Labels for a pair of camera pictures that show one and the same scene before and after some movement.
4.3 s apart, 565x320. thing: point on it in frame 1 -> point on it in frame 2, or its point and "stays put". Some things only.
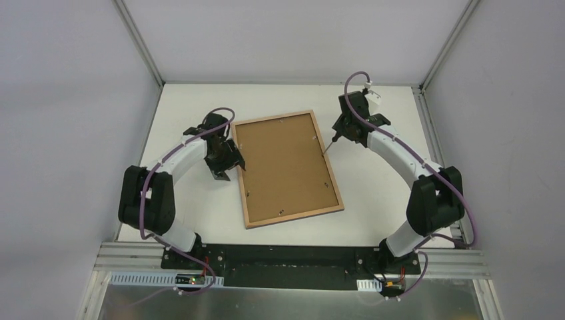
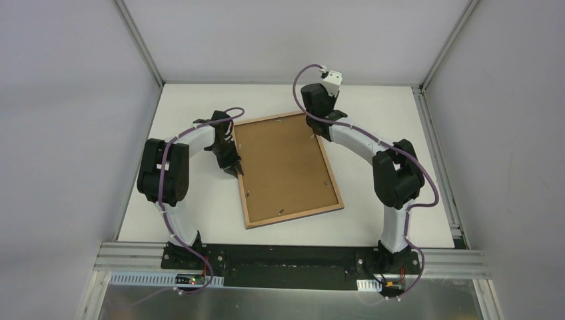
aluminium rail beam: x=463 y=261 stays put
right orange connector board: x=390 y=284 stays put
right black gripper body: x=345 y=130 -> x=316 y=95
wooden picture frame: x=286 y=177 stays put
